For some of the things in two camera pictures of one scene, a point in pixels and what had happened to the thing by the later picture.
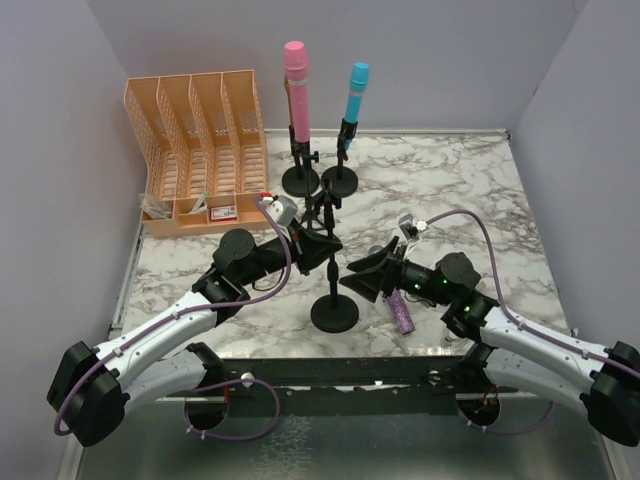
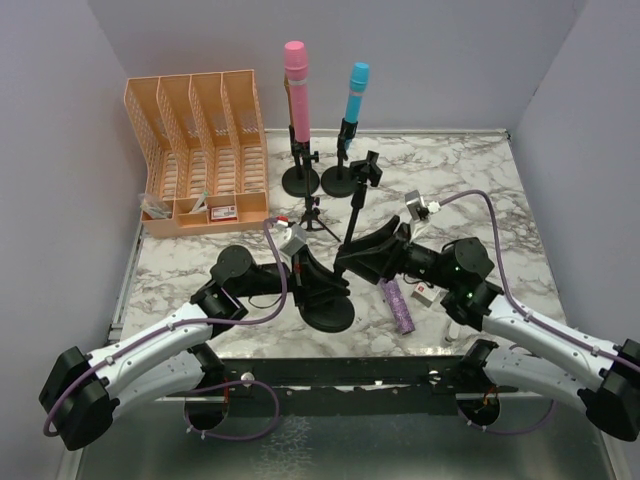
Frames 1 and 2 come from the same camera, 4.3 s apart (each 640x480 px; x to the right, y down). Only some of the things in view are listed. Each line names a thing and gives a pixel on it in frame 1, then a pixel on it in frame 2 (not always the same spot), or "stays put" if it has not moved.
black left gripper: (302, 253) -> (301, 275)
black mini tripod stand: (310, 158) stays put
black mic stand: (342, 179) stays put
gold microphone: (288, 87) stays put
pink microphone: (296, 72) stays put
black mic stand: (335, 312) -> (332, 313)
